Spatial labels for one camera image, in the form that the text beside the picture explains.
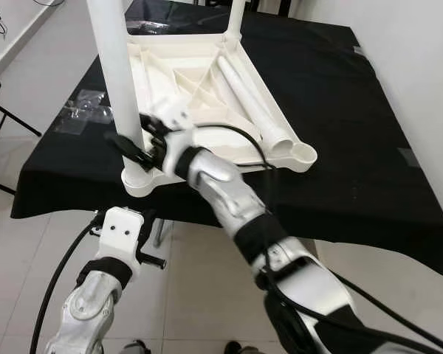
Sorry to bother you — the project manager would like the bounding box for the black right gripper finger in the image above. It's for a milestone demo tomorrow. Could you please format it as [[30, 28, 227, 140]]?
[[103, 131, 153, 167]]

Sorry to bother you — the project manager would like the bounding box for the white plastic table top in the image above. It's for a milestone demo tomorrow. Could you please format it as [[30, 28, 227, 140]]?
[[120, 33, 318, 198]]

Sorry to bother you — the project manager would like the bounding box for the clear tape cross patch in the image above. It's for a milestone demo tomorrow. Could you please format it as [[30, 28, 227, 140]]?
[[55, 88, 113, 135]]

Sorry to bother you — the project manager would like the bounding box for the grey robot left leg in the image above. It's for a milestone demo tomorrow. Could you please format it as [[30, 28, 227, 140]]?
[[122, 339, 152, 354]]

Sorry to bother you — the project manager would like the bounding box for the clear tape strip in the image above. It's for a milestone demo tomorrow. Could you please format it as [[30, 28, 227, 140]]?
[[126, 21, 171, 36]]

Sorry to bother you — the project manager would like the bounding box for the black tablecloth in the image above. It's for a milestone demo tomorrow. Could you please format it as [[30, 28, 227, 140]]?
[[11, 4, 443, 277]]

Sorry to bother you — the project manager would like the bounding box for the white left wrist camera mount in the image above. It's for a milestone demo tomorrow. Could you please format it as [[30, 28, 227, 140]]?
[[102, 206, 147, 277]]

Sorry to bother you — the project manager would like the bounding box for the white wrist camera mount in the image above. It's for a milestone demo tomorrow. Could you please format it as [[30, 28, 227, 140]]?
[[144, 100, 200, 178], [102, 206, 147, 277]]

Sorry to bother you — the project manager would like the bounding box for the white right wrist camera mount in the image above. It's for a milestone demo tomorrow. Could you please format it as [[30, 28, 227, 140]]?
[[144, 100, 200, 178]]

